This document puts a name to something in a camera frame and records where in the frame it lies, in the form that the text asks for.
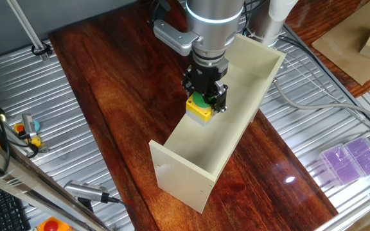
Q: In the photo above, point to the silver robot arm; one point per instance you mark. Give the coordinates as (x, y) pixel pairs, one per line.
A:
(214, 29)

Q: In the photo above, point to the silver ribbed camera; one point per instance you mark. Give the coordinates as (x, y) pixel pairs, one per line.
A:
(85, 191)

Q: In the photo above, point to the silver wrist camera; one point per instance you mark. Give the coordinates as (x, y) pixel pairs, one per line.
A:
(175, 37)

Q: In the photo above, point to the brown cardboard sheet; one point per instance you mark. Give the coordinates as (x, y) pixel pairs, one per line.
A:
(339, 48)

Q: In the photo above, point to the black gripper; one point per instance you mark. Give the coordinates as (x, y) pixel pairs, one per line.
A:
(206, 75)

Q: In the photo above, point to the silver black clamp bracket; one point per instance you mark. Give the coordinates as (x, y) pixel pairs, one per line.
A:
(29, 125)

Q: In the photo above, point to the clear box purple contents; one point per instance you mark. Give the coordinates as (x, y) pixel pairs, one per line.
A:
(340, 165)
(366, 157)

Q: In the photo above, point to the beige wooden shelf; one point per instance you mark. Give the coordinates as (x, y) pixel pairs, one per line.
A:
(204, 141)

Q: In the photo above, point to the black camera lead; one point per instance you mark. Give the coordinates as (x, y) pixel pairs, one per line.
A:
(113, 199)

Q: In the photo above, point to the aluminium profile pole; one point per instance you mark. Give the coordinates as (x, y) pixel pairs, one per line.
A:
(27, 29)

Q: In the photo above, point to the black pole clamp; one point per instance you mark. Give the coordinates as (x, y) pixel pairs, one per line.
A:
(40, 49)

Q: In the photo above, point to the yellow box green push button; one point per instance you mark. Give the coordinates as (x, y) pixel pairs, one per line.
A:
(199, 110)

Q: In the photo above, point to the silver frame bar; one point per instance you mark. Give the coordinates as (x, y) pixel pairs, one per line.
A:
(27, 186)

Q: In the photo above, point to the orange emergency stop box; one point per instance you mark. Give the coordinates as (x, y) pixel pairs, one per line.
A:
(51, 224)

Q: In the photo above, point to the glossy red-brown wooden board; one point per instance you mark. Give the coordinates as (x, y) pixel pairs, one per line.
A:
(114, 112)

